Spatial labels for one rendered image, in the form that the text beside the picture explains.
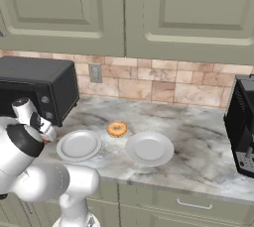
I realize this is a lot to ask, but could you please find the black coffee machine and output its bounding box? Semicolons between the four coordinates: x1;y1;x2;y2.
222;74;254;179

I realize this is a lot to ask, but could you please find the green cupboard door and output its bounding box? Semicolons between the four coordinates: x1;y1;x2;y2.
119;204;254;227
124;0;254;66
0;0;126;57

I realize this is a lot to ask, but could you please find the green lower cupboard door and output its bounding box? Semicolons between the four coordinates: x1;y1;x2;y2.
119;204;254;227

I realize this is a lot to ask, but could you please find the green narrow drawer front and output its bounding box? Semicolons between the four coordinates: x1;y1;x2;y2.
86;178;120;204

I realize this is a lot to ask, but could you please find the grey round plate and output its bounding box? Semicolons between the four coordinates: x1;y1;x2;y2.
56;129;103;164
124;130;176;168

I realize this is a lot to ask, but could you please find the grey wall outlet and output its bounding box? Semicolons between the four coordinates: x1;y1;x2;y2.
87;62;103;84

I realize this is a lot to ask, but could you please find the green upper cupboard door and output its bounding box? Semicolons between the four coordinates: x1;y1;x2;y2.
0;0;126;57
124;0;254;66

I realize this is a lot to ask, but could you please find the black microwave oven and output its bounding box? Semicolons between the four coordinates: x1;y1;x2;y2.
0;56;80;128

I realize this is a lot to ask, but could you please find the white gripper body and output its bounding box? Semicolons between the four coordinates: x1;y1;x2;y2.
39;118;59;143

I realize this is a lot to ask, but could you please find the glazed brown donut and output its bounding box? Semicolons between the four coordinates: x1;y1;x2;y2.
106;121;129;139

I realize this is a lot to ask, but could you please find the silver drawer handle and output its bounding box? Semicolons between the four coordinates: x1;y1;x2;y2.
176;197;214;211

